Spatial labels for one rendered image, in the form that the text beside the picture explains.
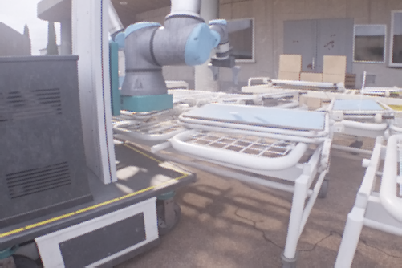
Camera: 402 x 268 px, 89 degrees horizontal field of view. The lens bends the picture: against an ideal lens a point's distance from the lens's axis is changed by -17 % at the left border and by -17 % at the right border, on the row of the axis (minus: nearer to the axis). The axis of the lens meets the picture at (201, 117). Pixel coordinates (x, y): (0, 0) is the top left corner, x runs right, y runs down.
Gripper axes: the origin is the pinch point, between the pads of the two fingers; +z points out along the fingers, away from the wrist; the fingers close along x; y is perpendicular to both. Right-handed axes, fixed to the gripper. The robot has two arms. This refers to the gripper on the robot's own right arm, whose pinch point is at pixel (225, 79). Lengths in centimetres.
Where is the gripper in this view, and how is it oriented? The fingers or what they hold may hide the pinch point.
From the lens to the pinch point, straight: 141.1
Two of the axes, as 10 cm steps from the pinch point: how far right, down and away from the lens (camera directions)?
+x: 7.9, 2.3, -5.7
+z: 1.6, 8.2, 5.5
